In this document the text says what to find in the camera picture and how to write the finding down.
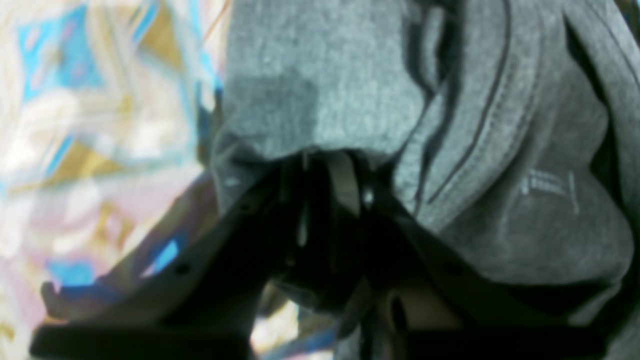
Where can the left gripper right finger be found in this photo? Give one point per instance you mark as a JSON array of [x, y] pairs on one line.
[[413, 298]]

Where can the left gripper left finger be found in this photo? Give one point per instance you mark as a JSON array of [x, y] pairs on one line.
[[203, 305]]

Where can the grey T-shirt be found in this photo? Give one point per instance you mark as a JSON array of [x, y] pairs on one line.
[[508, 128]]

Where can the patterned colourful tablecloth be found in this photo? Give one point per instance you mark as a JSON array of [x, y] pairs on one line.
[[105, 147]]

